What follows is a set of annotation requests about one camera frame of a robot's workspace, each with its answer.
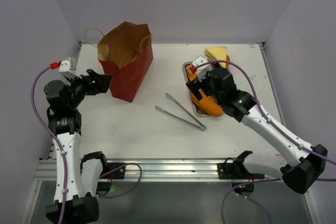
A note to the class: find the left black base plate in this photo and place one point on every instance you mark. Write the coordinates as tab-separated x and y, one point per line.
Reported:
113	171

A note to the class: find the red paper bag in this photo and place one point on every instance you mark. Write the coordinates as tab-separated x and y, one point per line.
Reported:
124	52

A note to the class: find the twisted yellow fake bread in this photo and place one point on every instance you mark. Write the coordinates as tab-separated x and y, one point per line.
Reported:
191	75

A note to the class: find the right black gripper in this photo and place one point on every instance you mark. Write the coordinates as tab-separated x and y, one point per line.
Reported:
198	87

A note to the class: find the round orange fake bun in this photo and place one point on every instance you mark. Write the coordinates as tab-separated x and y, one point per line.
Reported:
220	64

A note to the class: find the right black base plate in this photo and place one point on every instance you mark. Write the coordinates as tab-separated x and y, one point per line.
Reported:
232	171

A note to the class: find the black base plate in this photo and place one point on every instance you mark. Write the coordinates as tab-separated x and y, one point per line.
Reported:
232	171
113	171

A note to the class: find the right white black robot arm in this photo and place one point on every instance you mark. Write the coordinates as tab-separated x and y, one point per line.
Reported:
301	163

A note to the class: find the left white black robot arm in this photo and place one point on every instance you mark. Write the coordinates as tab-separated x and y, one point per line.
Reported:
77	177

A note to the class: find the aluminium rail frame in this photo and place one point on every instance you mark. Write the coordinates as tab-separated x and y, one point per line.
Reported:
174	170

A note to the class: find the steel tray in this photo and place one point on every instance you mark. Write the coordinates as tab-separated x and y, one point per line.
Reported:
186	66

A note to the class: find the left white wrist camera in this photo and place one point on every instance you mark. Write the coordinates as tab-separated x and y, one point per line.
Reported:
66	67

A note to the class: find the sliced fake bread piece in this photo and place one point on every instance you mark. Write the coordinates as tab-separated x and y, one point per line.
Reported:
212	51

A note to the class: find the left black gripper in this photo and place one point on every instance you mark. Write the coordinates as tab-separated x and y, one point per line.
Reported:
102	82

